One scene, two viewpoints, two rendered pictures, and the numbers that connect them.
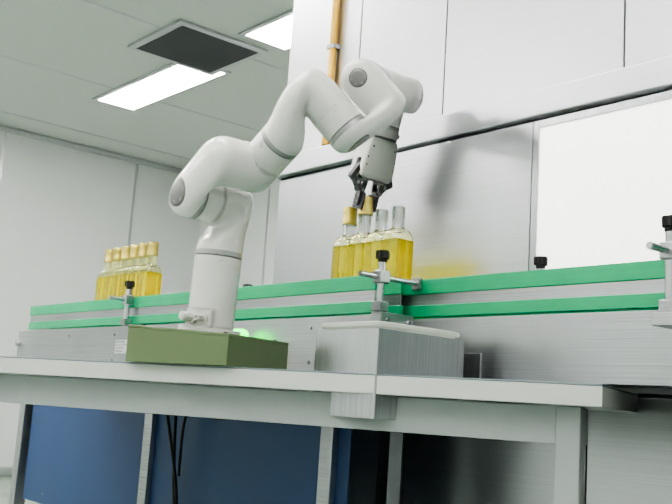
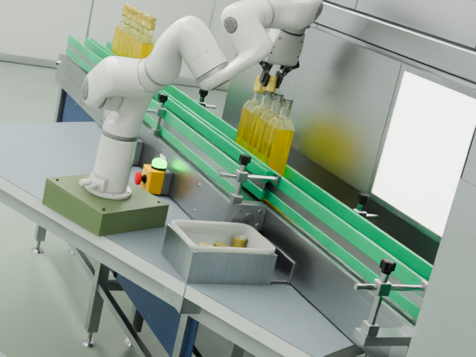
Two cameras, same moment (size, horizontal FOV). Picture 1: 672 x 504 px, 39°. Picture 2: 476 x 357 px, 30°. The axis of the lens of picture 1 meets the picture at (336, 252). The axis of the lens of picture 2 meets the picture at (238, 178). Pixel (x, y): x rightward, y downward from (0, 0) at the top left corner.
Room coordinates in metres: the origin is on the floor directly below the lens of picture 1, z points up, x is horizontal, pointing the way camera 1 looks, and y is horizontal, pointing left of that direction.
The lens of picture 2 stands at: (-0.20, -0.53, 1.53)
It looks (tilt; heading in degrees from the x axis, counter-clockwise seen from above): 15 degrees down; 12
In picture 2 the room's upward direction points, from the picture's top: 13 degrees clockwise
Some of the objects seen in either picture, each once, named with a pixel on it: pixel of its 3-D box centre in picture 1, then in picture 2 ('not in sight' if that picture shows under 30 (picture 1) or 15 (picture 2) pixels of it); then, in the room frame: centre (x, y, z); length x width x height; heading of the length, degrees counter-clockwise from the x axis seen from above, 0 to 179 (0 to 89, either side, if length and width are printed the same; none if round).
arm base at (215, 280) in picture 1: (210, 294); (109, 163); (1.89, 0.25, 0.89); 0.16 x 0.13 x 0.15; 158
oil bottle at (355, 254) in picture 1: (361, 278); (256, 142); (2.18, -0.06, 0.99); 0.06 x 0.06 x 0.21; 40
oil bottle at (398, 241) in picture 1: (395, 275); (274, 154); (2.09, -0.14, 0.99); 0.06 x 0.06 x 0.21; 41
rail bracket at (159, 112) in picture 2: not in sight; (152, 114); (2.35, 0.31, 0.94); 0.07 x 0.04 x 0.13; 130
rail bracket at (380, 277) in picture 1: (389, 282); (248, 179); (1.92, -0.11, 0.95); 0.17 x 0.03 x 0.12; 130
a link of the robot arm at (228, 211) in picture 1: (219, 218); (122, 105); (1.89, 0.24, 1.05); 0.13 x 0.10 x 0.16; 132
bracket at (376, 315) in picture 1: (392, 330); (246, 215); (1.93, -0.13, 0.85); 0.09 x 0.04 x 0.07; 130
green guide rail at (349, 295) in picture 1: (160, 308); (132, 96); (2.61, 0.47, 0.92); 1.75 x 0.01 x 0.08; 40
